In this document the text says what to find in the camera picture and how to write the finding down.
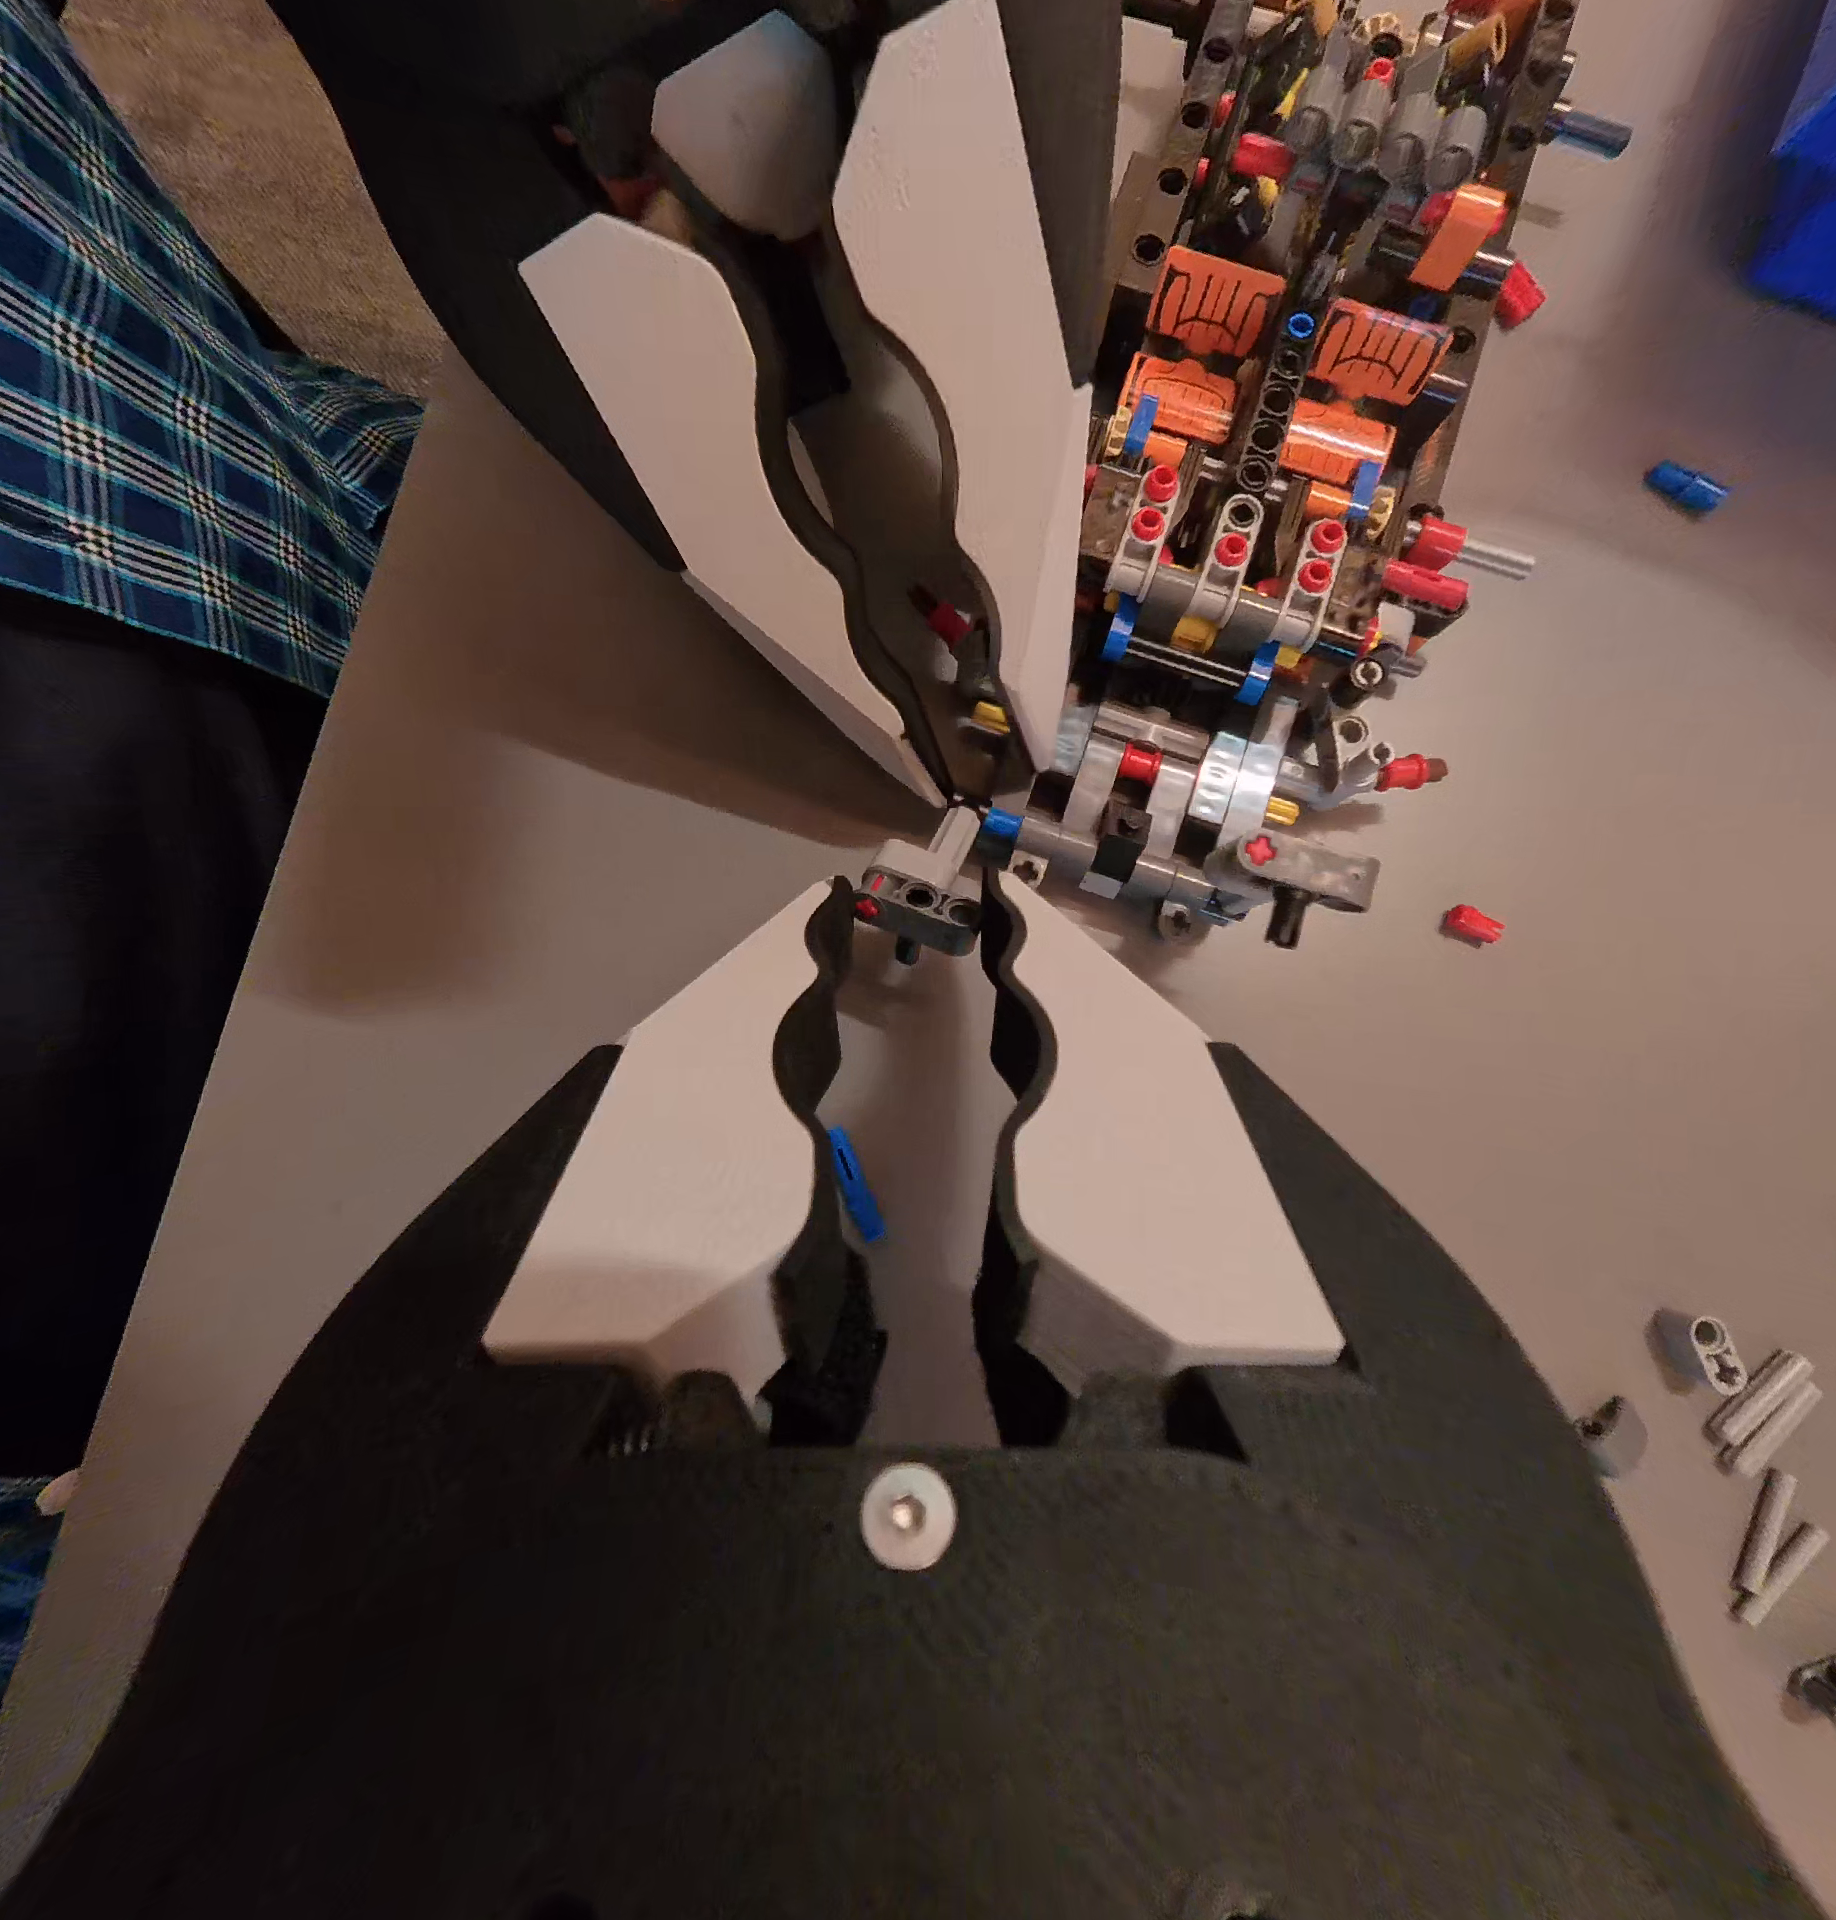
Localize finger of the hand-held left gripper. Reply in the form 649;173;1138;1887
517;210;956;796
832;0;1098;775

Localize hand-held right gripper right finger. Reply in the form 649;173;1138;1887
974;868;1344;1449

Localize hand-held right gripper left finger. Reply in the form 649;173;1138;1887
481;878;889;1449

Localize multicoloured lego vehicle model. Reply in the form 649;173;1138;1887
917;0;1629;951

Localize light grey lego beam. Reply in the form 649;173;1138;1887
860;808;997;969

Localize light grey lego connector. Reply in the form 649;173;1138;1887
1651;1311;1753;1388

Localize grey lego tube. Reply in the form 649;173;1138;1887
1737;1469;1802;1593
1737;1522;1834;1629
1725;1378;1828;1481
1704;1352;1811;1449

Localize blue plaid shirt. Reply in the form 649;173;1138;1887
0;0;427;1788

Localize dark trousers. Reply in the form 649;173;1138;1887
0;571;337;1487

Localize blue plastic bin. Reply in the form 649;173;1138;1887
1741;0;1836;340

